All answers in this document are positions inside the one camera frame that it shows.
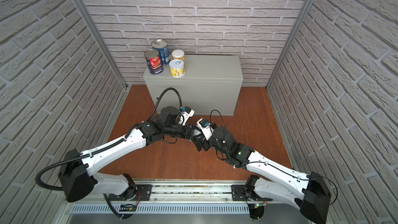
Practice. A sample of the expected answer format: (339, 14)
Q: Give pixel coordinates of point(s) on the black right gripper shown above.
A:
(205, 143)

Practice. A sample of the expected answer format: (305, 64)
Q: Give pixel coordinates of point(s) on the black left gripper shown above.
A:
(189, 132)

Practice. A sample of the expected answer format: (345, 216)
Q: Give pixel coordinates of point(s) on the yellow label pull-tab can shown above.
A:
(177, 68)

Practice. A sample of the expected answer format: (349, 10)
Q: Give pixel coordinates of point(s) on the dark tomato label can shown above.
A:
(154, 61)

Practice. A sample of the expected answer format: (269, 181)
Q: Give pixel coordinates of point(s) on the white lid small can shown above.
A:
(178, 55)

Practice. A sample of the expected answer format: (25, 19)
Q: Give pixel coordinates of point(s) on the blue label tin can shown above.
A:
(162, 47)

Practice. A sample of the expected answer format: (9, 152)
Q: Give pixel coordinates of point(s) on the plain lid silver can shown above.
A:
(198, 135)

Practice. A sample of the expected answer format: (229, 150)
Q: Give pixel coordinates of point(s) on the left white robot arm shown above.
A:
(82, 177)

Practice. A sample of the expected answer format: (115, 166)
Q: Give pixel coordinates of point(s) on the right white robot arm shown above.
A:
(308, 193)

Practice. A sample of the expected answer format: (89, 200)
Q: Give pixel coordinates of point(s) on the grey metal cabinet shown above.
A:
(211, 82)

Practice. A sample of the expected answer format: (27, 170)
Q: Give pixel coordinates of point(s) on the perforated white vent strip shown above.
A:
(161, 208)

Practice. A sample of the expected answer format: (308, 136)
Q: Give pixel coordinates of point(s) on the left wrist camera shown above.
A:
(185, 114)

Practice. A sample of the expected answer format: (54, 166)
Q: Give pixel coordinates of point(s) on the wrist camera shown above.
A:
(204, 125)
(185, 114)

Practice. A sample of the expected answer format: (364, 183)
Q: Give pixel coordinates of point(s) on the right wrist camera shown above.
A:
(204, 125)

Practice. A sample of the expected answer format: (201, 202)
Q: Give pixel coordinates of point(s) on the front aluminium mounting rail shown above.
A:
(191, 191)

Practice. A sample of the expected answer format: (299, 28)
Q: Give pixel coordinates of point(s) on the right aluminium corner post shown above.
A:
(291, 38)

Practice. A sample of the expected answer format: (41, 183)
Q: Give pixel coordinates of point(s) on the aluminium corner post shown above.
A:
(291, 38)
(86, 17)

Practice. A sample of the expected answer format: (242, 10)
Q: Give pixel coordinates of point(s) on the left aluminium corner post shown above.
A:
(86, 17)

